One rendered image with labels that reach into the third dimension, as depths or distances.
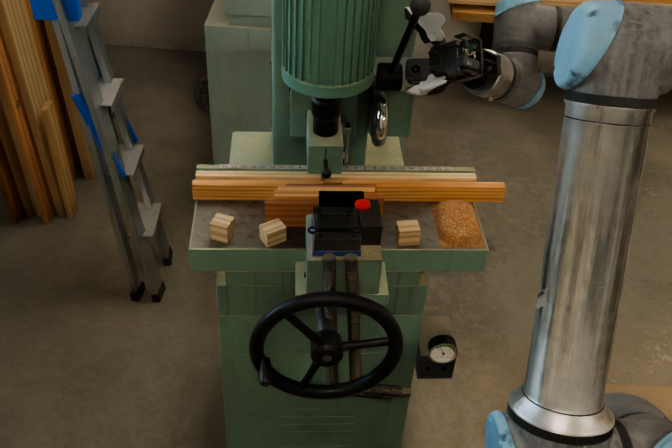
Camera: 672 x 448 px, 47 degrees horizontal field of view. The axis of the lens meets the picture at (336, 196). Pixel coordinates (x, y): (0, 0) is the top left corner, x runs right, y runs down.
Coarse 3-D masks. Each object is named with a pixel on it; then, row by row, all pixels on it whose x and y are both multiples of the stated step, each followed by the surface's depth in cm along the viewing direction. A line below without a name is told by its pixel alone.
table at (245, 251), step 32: (192, 224) 158; (256, 224) 158; (384, 224) 160; (480, 224) 162; (192, 256) 152; (224, 256) 153; (256, 256) 153; (288, 256) 154; (384, 256) 155; (416, 256) 155; (448, 256) 156; (480, 256) 156; (384, 288) 150
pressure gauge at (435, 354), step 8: (440, 336) 164; (448, 336) 165; (432, 344) 164; (440, 344) 163; (448, 344) 163; (432, 352) 164; (440, 352) 164; (448, 352) 165; (456, 352) 164; (432, 360) 166; (440, 360) 166; (448, 360) 166
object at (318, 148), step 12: (312, 120) 159; (312, 132) 155; (312, 144) 152; (324, 144) 152; (336, 144) 152; (312, 156) 153; (324, 156) 153; (336, 156) 153; (312, 168) 155; (336, 168) 155
